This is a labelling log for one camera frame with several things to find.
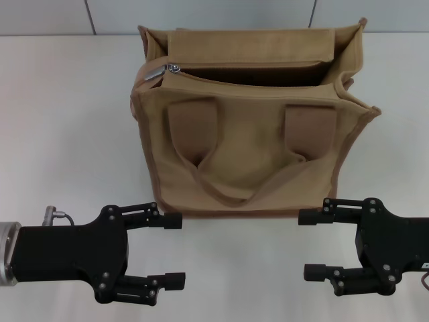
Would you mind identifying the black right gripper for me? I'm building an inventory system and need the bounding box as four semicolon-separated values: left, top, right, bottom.
298;197;429;297

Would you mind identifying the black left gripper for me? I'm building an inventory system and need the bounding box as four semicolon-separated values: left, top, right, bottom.
11;202;186;305

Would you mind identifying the khaki canvas food bag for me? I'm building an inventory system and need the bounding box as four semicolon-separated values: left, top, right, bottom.
129;17;383;221

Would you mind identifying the silver metal zipper pull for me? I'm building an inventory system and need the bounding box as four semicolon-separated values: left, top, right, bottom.
144;62;182;81

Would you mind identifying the left arm connector cable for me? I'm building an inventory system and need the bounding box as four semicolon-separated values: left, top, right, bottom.
45;205;76;226

